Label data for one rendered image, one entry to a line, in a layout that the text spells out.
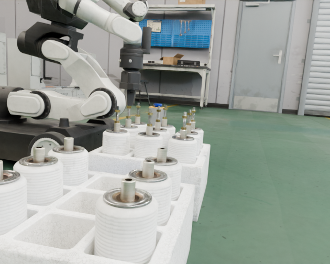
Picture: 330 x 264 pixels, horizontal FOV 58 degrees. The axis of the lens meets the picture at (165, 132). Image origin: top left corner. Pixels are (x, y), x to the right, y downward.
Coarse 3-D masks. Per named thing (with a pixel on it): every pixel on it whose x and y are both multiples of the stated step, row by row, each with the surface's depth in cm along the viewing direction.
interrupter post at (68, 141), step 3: (66, 138) 72; (69, 138) 72; (72, 138) 72; (66, 141) 72; (69, 141) 72; (72, 141) 72; (66, 144) 72; (69, 144) 72; (72, 144) 73; (66, 147) 72; (69, 147) 72; (72, 147) 73; (66, 150) 72; (69, 150) 72
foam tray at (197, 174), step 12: (204, 144) 128; (96, 156) 98; (108, 156) 98; (120, 156) 98; (132, 156) 102; (204, 156) 108; (96, 168) 99; (108, 168) 98; (120, 168) 97; (132, 168) 96; (192, 168) 92; (204, 168) 104; (192, 180) 92; (204, 180) 111
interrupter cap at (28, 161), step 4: (32, 156) 64; (48, 156) 65; (52, 156) 65; (20, 160) 60; (24, 160) 61; (28, 160) 61; (32, 160) 62; (48, 160) 62; (52, 160) 62; (56, 160) 62; (24, 164) 58; (28, 164) 58; (32, 164) 58; (36, 164) 58; (40, 164) 58; (44, 164) 59; (48, 164) 59
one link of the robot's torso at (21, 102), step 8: (8, 96) 145; (16, 96) 143; (24, 96) 142; (32, 96) 142; (8, 104) 145; (16, 104) 144; (24, 104) 142; (32, 104) 141; (40, 104) 141; (16, 112) 145; (24, 112) 143; (32, 112) 142; (40, 112) 142
